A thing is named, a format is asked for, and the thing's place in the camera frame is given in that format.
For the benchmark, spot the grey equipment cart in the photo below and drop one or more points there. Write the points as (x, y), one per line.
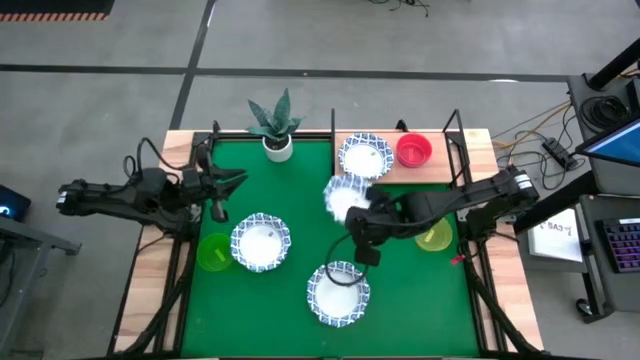
(612, 182)

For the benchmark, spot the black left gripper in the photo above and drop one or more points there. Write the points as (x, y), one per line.
(205, 187)

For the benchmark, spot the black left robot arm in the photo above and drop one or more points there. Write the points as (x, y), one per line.
(110, 200)

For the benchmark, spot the black power strip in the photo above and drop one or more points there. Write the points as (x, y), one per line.
(560, 152)

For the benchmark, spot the black round post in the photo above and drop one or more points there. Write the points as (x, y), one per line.
(615, 65)

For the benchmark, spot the computer monitor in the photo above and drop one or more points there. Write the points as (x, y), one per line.
(617, 145)

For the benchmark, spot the grey metal bracket plate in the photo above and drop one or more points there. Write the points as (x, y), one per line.
(464, 215)

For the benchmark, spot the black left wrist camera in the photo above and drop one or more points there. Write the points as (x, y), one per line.
(194, 180)

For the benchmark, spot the potted plant in white pot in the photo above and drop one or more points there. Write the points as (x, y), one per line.
(277, 125)

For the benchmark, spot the white paper sheet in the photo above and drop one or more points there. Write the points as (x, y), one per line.
(560, 240)

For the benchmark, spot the yellow plastic bowl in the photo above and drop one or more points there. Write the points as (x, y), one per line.
(435, 240)

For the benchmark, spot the black box device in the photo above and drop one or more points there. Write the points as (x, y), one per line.
(634, 97)

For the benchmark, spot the red plastic bowl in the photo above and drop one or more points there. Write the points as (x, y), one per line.
(414, 150)

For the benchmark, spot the grey metal side table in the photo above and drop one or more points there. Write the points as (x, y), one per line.
(50, 240)

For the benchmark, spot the small red tag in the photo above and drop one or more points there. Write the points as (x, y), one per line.
(457, 260)

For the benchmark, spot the black metal table frame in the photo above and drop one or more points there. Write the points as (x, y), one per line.
(180, 300)

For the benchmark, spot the black caster wheel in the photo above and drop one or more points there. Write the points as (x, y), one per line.
(582, 306)

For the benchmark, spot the green table mat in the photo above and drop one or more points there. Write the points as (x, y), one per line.
(250, 310)

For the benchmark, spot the black stand beam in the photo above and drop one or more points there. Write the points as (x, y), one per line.
(560, 202)

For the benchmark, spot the black mat with hazard stripe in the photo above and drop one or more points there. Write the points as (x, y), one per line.
(50, 6)

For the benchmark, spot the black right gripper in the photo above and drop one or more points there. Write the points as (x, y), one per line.
(365, 227)

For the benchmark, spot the blue patterned paper bowl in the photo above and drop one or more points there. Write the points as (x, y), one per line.
(365, 157)
(260, 245)
(337, 300)
(342, 200)

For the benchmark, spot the backlit black keyboard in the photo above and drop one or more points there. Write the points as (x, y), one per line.
(625, 245)

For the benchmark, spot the green plastic bowl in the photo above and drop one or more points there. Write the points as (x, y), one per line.
(212, 255)

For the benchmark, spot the black device with blue light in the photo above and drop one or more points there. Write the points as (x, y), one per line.
(10, 205)

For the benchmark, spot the wooden shelf board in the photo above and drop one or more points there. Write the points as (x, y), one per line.
(440, 170)

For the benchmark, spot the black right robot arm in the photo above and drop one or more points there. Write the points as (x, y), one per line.
(450, 200)

